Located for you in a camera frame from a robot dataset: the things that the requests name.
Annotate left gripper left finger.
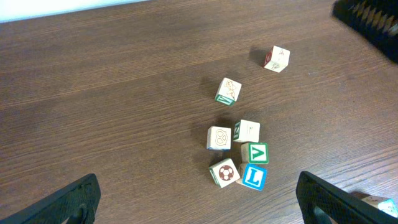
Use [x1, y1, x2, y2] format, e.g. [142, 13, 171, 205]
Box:
[1, 174, 101, 224]

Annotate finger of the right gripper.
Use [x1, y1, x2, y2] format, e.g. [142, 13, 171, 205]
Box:
[332, 0, 397, 63]

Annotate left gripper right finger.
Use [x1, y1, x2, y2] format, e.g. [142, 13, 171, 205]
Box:
[296, 171, 397, 224]

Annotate blue letter block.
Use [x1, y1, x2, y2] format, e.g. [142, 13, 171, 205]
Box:
[362, 195, 397, 218]

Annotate green V block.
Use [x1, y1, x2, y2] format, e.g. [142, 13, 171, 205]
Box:
[241, 142, 269, 164]

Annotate blue D block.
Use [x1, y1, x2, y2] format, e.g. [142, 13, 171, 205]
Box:
[262, 45, 290, 73]

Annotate blue L block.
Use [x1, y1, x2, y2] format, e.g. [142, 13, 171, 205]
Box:
[236, 163, 267, 191]

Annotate soccer ball block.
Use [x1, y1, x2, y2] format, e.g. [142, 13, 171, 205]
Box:
[209, 158, 241, 188]

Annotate green N block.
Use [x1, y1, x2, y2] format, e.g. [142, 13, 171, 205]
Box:
[233, 119, 261, 142]

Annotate pretzel picture block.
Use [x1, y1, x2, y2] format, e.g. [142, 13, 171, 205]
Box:
[206, 126, 231, 151]

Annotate green-edged picture block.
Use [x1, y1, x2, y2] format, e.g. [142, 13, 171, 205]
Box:
[215, 77, 242, 106]

